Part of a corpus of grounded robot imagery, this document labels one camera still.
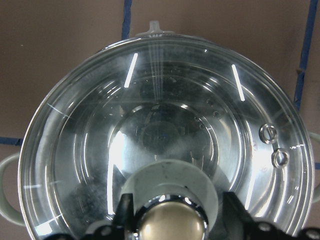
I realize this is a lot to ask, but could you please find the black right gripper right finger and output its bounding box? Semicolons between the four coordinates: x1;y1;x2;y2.
222;191;257;238

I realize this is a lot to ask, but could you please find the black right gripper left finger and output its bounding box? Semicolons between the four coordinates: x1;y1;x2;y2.
111;193;134;235

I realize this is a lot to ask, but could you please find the glass pot lid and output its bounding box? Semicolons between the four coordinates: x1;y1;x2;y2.
17;34;315;240

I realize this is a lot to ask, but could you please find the pale green steel pot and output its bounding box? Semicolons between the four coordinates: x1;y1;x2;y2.
0;20;320;228

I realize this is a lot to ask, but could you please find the brown paper table mat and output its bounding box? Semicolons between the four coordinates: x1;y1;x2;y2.
0;0;320;240

